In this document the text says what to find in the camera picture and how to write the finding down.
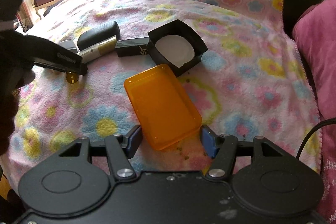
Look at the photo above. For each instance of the black oval case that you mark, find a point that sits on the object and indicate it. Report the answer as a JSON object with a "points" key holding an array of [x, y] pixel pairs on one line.
{"points": [[98, 34]]}

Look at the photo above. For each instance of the orange translucent plastic box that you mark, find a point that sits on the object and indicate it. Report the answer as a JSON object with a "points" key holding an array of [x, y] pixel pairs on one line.
{"points": [[163, 108]]}

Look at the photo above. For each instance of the black powder compact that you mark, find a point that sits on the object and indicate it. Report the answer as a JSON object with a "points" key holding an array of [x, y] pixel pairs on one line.
{"points": [[175, 44]]}

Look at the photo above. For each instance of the white power plug adapter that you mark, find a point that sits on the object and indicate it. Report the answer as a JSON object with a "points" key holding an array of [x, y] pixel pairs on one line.
{"points": [[69, 45]]}

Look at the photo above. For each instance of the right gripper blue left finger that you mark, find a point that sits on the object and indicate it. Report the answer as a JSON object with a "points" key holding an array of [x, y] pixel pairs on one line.
{"points": [[119, 150]]}

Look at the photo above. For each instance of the small white yellow tube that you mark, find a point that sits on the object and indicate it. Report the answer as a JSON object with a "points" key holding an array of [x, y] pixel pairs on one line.
{"points": [[98, 50]]}

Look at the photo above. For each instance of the pink pillow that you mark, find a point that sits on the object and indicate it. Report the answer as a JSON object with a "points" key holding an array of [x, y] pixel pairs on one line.
{"points": [[314, 34]]}

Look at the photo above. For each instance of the gold lipstick tube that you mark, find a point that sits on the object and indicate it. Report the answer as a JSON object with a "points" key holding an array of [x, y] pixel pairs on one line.
{"points": [[72, 78]]}

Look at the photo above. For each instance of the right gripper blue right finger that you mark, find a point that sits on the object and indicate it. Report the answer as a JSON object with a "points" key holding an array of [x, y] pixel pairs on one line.
{"points": [[222, 150]]}

